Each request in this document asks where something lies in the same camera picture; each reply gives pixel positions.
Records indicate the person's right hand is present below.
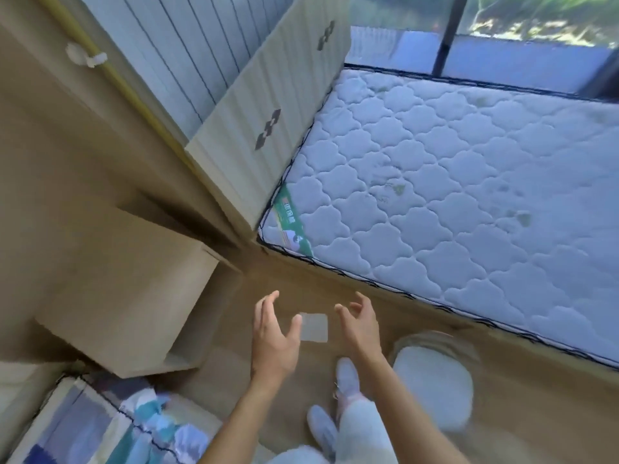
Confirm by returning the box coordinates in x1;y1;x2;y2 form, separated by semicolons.
334;291;383;364

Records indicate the person's left hand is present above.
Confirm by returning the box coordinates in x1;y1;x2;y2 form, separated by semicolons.
250;291;303;383

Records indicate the person's left forearm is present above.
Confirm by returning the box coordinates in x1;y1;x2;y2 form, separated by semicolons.
199;373;292;464

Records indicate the person's right forearm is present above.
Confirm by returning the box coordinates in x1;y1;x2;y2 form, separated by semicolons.
360;352;474;464

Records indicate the person's white right shoe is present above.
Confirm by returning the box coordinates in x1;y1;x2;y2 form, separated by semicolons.
334;357;362;407

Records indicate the person's white shoe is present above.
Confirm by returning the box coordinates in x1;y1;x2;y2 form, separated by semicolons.
307;405;339;460
334;357;362;407

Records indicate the person's white left shoe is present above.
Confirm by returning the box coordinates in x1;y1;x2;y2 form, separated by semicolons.
307;405;339;460

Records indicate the green mattress label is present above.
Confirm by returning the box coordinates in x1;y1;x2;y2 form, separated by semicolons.
273;184;314;259

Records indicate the white round stool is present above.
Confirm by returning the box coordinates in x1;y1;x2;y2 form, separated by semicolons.
388;332;480;433

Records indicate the person's white right trouser leg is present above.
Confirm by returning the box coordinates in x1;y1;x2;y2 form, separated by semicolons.
336;395;399;464

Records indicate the person's white trouser leg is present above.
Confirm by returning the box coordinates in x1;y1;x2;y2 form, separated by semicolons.
336;395;399;464
267;443;335;464

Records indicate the person's white left trouser leg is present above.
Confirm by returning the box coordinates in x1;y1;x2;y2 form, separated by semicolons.
267;443;335;464

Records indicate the white quilted mattress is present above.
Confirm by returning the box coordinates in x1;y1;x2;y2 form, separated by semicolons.
256;66;619;371

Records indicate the beige wooden nightstand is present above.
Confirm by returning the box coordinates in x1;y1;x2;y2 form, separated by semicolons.
33;197;243;380

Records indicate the blue patterned blanket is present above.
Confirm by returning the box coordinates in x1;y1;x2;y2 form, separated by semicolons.
9;373;214;464

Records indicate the beige headboard with clover cutouts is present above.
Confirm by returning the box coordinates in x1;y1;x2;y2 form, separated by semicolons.
185;0;352;236

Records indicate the beige wooden wardrobe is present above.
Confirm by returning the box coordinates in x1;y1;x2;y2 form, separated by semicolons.
0;0;228;353

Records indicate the black window frame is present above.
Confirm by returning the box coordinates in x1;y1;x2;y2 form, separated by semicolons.
344;0;619;103

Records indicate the white wall hook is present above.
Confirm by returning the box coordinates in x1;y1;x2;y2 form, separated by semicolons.
65;42;108;69

